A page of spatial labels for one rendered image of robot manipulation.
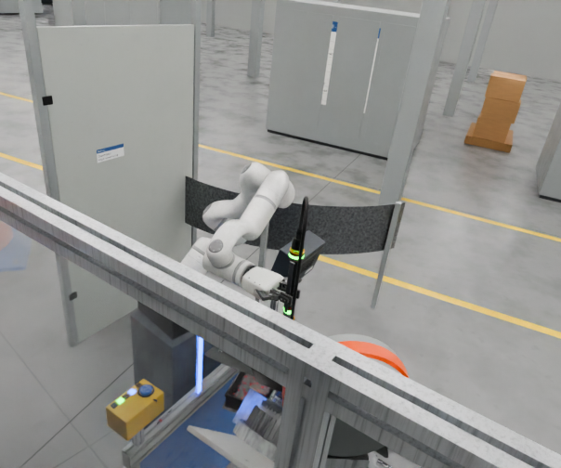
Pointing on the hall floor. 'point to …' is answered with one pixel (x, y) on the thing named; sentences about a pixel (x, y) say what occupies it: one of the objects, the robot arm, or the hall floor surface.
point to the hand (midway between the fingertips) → (290, 295)
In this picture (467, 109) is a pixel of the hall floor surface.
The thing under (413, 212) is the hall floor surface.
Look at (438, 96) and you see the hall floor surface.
